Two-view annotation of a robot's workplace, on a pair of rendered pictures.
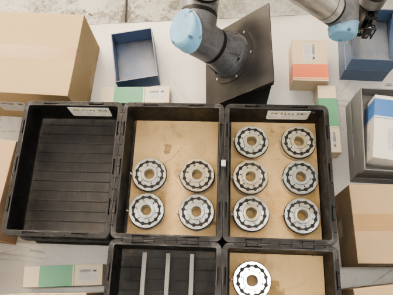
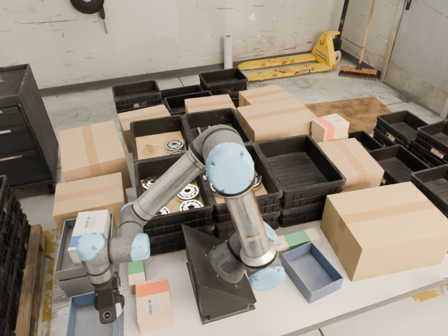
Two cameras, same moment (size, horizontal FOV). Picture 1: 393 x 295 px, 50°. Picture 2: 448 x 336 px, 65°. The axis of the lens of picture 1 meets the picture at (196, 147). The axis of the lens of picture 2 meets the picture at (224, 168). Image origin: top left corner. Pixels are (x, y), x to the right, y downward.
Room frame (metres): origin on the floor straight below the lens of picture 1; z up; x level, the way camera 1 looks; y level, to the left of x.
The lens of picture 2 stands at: (1.49, -0.47, 1.92)
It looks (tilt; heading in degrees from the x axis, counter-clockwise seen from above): 38 degrees down; 157
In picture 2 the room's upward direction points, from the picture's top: 1 degrees counter-clockwise
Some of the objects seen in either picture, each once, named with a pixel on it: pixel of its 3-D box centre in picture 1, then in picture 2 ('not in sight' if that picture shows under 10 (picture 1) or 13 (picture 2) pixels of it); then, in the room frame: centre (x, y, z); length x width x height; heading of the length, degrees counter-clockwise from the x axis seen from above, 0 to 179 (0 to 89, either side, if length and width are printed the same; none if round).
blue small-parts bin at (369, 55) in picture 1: (369, 39); (93, 324); (0.74, -0.63, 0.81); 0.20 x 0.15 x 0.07; 168
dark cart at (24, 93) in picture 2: not in sight; (15, 135); (-1.38, -1.03, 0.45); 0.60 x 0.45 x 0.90; 174
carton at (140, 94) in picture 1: (135, 98); (291, 243); (0.68, 0.19, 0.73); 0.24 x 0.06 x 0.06; 82
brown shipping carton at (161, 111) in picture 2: not in sight; (147, 127); (-0.46, -0.15, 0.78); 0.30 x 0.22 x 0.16; 89
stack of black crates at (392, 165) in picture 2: not in sight; (395, 183); (0.24, 1.36, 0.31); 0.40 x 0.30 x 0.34; 174
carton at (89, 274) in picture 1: (66, 275); not in sight; (0.11, 0.45, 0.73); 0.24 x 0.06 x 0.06; 85
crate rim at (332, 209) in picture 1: (277, 171); (171, 185); (0.30, -0.21, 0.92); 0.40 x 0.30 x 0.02; 170
